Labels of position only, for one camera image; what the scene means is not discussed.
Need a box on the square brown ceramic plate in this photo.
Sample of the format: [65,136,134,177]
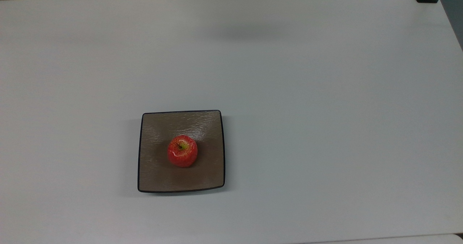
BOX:
[137,109,226,194]

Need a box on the red apple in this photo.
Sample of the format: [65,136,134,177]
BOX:
[167,135,199,168]

